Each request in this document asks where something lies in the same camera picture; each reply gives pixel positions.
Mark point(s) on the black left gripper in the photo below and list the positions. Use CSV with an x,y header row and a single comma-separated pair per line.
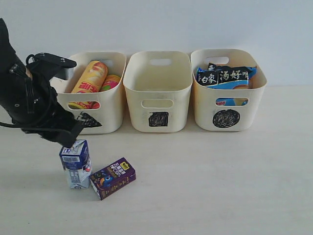
x,y
31,102

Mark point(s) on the yellow Lays chips can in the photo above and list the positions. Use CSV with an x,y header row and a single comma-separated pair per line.
x,y
92,78

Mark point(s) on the pink Lays chips can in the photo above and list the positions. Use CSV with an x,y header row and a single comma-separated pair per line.
x,y
110,82

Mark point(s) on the orange noodle packet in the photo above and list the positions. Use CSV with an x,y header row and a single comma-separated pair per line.
x,y
214,67

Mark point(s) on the blue noodle packet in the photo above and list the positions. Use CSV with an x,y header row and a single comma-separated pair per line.
x,y
236,78

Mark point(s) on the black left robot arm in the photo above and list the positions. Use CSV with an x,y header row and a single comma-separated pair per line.
x,y
7,44

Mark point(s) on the blue white milk carton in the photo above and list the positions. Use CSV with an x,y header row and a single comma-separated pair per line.
x,y
76,164

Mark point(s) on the cream bin triangle mark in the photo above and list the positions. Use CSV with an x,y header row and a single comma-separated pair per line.
x,y
109,116

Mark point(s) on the purple juice box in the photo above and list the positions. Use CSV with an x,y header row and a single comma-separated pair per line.
x,y
112,178

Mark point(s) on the cream bin square mark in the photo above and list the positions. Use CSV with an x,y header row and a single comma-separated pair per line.
x,y
158,86

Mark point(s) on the cream bin circle mark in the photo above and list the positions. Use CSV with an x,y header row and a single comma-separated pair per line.
x,y
212,117

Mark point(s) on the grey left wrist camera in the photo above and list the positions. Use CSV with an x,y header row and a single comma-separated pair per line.
x,y
50,65

